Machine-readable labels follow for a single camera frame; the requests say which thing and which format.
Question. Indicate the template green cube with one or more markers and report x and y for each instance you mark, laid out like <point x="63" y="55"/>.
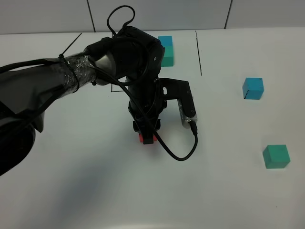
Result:
<point x="168" y="57"/>

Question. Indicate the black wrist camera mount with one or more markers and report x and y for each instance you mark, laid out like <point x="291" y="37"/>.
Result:
<point x="172" y="89"/>

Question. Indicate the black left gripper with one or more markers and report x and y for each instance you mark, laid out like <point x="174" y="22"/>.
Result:
<point x="145" y="94"/>

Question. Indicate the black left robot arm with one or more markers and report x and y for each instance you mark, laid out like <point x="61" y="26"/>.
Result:
<point x="28" y="88"/>

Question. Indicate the template blue cube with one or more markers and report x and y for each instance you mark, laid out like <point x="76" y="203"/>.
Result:
<point x="166" y="40"/>

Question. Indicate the loose green cube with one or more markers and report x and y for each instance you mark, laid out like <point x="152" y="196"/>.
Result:
<point x="276" y="156"/>

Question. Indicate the red cube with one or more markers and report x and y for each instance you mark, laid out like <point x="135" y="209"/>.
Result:
<point x="147" y="139"/>

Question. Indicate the black zip tie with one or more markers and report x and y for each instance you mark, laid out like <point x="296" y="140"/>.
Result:
<point x="68" y="62"/>

